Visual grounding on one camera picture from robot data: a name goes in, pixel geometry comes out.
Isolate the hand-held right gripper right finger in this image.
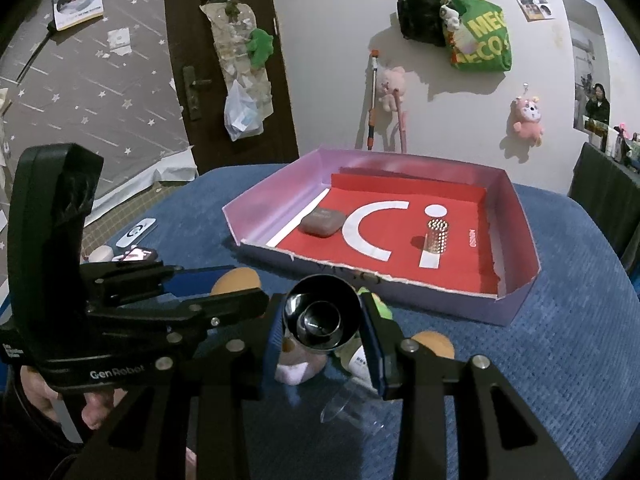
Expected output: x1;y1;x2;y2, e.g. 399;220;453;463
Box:
357;290;581;480

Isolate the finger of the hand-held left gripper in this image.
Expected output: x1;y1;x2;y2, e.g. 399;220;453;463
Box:
85;290;271;346
80;261;236;311

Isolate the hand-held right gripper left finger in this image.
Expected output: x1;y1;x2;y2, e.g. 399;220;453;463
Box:
62;292;291;480

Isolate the orange round disc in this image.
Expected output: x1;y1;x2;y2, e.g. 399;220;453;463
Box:
412;331;456;361
210;266;263;297

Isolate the pink rounded case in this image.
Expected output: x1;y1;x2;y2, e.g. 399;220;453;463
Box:
275;332;328;386

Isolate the black metal cup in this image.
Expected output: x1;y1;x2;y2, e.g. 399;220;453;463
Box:
282;275;363;352

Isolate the clear plastic cup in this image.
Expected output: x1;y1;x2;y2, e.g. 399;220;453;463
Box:
320;377;388;431

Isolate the pink box with red lining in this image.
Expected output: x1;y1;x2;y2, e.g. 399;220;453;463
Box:
221;146;542;328

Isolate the person's left hand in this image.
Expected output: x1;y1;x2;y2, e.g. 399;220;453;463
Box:
17;365;128;431

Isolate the small white bottle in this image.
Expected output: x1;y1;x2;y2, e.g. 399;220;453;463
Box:
342;340;381;391

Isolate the green toy figure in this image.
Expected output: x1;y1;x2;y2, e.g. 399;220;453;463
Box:
356;287;394;320

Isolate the dark shiny flat gadget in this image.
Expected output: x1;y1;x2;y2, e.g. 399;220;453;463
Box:
111;246;160;263

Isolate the white remote control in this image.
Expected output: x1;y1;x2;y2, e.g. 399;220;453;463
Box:
116;217;157;248

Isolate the silver beaded cylinder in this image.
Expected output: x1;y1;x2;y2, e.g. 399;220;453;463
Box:
426;218;450;253

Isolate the clear plastic bag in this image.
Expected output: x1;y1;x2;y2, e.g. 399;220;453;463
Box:
223;80;264;142

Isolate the thin black rod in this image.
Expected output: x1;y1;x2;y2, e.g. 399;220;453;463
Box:
15;22;56;83

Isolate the white paper patch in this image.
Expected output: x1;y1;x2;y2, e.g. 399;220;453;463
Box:
107;27;133;56

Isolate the pink stick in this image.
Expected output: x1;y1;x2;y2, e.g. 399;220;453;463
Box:
392;90;408;153

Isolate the clear hanging organizer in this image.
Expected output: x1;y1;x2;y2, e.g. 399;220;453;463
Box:
200;0;275;126

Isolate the green frog plush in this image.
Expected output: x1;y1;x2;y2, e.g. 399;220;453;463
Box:
246;27;274;68

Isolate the orange and white pole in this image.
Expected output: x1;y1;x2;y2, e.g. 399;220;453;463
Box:
366;49;381;152

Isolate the dark brown door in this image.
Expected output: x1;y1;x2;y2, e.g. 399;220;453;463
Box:
164;0;301;173

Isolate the pink plush bear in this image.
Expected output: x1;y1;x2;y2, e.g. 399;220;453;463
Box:
376;66;407;112

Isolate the dark cabinet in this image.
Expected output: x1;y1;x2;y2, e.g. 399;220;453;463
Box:
567;142;640;271

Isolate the pink hanging plush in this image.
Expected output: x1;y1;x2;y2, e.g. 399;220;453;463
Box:
510;96;545;147

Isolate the row of small bottles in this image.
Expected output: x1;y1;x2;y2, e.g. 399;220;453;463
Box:
582;120;640;171

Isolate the green tote bag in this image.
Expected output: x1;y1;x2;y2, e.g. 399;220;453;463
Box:
448;0;513;73

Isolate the black backpack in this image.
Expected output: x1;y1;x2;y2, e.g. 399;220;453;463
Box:
396;0;451;47

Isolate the small white plush dog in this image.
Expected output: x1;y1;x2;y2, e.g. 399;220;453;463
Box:
440;0;463;31

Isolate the metal door handle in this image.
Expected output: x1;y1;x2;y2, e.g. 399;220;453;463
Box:
182;65;213;121

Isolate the wall calendar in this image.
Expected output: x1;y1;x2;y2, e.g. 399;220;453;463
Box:
51;0;106;32

